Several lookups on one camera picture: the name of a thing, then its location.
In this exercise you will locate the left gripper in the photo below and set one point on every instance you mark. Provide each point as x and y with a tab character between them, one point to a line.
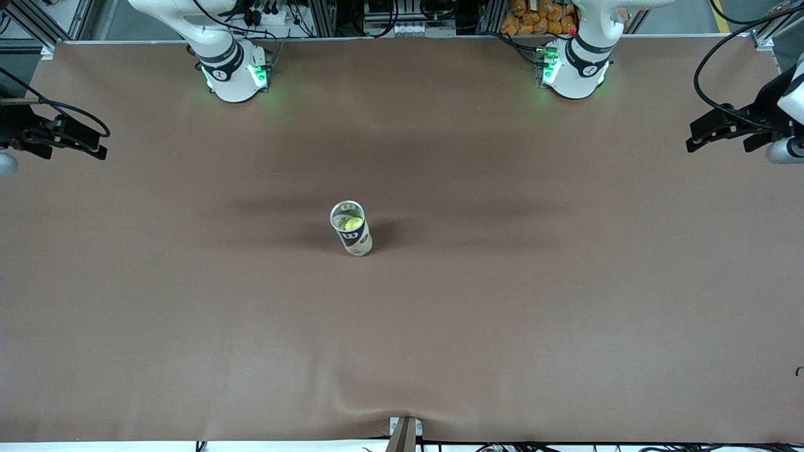
765	102

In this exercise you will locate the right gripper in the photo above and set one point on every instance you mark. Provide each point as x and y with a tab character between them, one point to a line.
14	127

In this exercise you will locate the yellow tennis ball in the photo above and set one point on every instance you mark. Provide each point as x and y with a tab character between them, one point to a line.
353	223

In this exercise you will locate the white blue tennis ball can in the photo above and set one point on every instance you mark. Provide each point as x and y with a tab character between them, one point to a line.
357	243

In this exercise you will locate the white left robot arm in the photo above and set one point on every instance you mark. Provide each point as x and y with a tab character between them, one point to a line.
575	78

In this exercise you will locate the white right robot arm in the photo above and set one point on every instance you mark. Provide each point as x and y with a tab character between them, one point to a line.
232	81

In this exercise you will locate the bag of orange items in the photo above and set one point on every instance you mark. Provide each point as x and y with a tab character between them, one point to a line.
540	19

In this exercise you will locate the grey electronics rack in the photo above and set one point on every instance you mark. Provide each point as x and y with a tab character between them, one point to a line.
408	28

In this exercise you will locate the brown table mat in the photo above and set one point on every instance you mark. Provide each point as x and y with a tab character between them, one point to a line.
402	351

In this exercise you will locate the aluminium corner bracket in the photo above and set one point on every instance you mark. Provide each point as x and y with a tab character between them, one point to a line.
763	41
48	51

